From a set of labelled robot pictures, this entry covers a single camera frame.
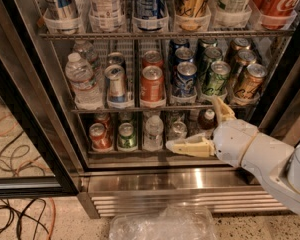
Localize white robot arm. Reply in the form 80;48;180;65
166;96;300;215

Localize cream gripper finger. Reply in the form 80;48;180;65
166;133;215;157
211;96;236;124

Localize bottom brown drink bottle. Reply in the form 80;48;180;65
198;109;217;130

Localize rear blue soda can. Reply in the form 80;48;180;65
169;39;190;51

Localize front blue soda can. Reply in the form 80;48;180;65
172;62;197;97

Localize middle gold soda can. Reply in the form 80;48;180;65
230;49;257;73

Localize bottom small water bottle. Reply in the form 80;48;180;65
143;115;164;151

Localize clear water bottle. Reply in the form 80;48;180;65
65;53;103;110
73;40;101;72

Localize front clear water bottle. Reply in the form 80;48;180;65
65;53;103;110

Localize rear green soda can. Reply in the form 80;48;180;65
197;38;218;49

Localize front gold soda can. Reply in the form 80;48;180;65
233;63;267;99

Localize red cola bottle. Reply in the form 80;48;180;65
252;0;299;30

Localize rear clear water bottle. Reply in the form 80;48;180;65
73;40;101;72

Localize blue soda can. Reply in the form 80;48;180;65
169;39;190;51
173;47;194;65
172;62;197;97

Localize black floor cables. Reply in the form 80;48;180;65
0;130;50;240

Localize orange soda can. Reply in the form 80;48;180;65
142;50;164;68
141;66;164;102

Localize green soda can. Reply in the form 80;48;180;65
197;38;218;49
201;47;223;68
202;61;231;96

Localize clear plastic bag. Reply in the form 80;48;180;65
109;205;218;240

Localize bottom rear red can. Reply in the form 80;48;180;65
94;113;112;130

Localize bottom silver can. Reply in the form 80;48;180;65
167;121;187;141

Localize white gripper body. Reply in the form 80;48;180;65
213;119;258;167

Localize gold soda can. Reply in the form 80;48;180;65
233;63;267;99
227;37;251;55
230;49;257;73

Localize blue tall can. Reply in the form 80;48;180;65
134;0;166;31

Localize rear gold soda can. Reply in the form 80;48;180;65
227;37;251;55

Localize bottom green can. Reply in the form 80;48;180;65
118;123;137;151

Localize bottom front red can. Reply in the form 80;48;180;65
89;123;112;151

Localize middle green soda can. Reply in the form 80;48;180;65
201;47;223;68

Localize gold tall can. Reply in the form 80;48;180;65
174;0;208;31

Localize red can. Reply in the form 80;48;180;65
89;123;112;151
94;113;112;130

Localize rear silver blue can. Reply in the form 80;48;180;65
107;52;126;68

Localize middle blue soda can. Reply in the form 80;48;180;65
173;47;194;65

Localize white label plastic bottle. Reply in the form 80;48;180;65
90;0;125;32

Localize front orange soda can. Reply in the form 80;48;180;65
141;66;164;102

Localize front green soda can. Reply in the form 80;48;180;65
202;61;231;96

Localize rear orange soda can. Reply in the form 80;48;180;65
142;50;164;68

